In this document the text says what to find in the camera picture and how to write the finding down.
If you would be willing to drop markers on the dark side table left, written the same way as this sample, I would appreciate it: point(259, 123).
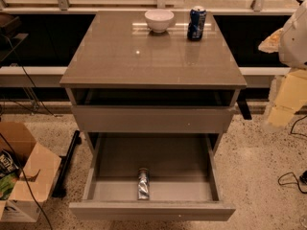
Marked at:
point(10, 37)

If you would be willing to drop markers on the white ceramic bowl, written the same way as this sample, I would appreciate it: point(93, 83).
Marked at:
point(159, 20)

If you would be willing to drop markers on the black snack bag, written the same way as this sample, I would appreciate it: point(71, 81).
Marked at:
point(7, 164)

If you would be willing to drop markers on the open grey middle drawer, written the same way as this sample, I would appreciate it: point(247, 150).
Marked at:
point(182, 175)

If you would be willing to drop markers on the blue soda can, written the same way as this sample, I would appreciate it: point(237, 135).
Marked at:
point(196, 23)

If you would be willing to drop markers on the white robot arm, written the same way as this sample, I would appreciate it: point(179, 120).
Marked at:
point(290, 42)

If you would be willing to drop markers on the grey drawer cabinet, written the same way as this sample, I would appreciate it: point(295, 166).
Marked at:
point(122, 63)

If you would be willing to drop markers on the silver redbull can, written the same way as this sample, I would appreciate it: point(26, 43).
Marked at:
point(143, 184)

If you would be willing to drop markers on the closed grey upper drawer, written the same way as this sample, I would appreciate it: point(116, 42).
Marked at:
point(152, 120)

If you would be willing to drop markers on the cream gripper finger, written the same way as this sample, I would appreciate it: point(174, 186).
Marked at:
point(288, 95)
point(270, 44)

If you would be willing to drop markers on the black bar on floor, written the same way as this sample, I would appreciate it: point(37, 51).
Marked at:
point(59, 190)

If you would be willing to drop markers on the green snack bag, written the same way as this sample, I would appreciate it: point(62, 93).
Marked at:
point(6, 185)

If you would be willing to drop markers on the open cardboard box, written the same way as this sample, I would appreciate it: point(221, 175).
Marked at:
point(39, 167)

